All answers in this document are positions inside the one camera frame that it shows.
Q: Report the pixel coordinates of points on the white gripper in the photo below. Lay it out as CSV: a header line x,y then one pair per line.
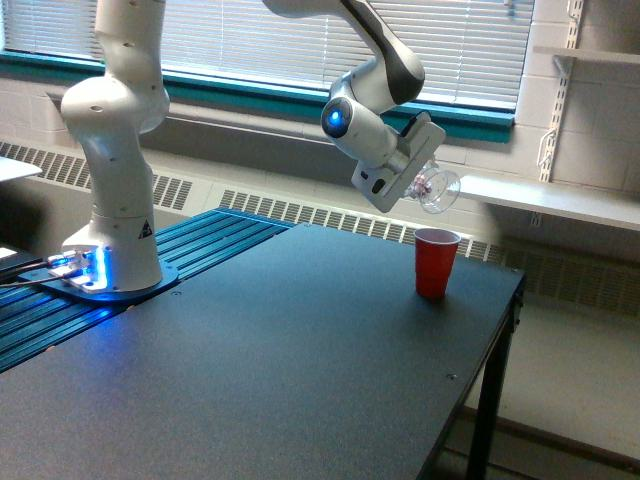
x,y
388,161

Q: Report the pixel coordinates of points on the clear plastic cup with candy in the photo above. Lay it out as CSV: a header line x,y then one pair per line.
x,y
434,188

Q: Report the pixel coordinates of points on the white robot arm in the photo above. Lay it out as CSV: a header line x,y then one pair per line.
x,y
116,252

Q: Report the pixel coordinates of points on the red plastic cup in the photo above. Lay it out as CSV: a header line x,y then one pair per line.
x,y
435,251

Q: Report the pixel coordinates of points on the white window blinds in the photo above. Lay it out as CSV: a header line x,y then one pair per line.
x,y
473,52

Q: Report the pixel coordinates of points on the baseboard radiator grille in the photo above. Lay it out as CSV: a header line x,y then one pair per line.
x,y
565,277

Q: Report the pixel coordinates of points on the black table leg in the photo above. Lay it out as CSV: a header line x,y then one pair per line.
x,y
491,390

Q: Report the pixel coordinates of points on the white table at left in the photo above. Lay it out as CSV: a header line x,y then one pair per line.
x,y
13,169

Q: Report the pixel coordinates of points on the blue aluminium mounting plate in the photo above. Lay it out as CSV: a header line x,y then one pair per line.
x,y
37,317

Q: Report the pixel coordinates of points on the white lower wall shelf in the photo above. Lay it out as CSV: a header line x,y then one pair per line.
x,y
576,203

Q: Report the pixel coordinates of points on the white wall shelf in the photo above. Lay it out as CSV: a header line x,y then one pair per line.
x,y
576,203
589,55

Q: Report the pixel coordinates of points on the white shelf bracket rail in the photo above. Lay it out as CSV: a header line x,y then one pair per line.
x,y
564,64

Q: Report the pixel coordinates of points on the white upper wall shelf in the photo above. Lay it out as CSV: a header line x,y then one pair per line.
x,y
589,55

